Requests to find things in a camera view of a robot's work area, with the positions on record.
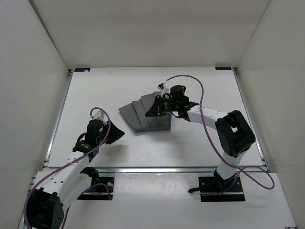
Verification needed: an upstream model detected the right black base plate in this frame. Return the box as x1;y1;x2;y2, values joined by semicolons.
198;177;245;202

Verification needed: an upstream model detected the left blue corner label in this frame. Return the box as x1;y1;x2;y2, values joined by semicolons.
74;68;91;72

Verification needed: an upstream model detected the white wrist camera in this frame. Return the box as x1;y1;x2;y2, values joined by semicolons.
91;110;107;125
157;82;170;98

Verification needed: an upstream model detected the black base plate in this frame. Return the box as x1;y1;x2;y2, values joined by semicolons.
78;176;115;201
198;177;245;202

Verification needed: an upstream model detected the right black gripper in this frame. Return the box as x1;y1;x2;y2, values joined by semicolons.
145;96;179;117

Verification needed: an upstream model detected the grey pleated skirt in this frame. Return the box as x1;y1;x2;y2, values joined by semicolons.
119;92;172;131

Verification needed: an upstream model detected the right blue corner label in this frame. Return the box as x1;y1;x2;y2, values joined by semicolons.
215;66;232;71

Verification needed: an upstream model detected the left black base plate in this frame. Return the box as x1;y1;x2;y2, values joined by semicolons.
78;176;115;201

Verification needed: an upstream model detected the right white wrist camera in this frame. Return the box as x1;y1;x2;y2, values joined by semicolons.
157;82;170;98

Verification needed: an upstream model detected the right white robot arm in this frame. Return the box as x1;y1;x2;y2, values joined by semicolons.
145;84;255;191

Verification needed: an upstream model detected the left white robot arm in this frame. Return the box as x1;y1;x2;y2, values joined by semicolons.
23;119;125;229

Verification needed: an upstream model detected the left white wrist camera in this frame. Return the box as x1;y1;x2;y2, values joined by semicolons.
91;110;107;125

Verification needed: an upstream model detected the blue corner label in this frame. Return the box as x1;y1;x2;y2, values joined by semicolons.
74;68;91;72
215;66;232;71

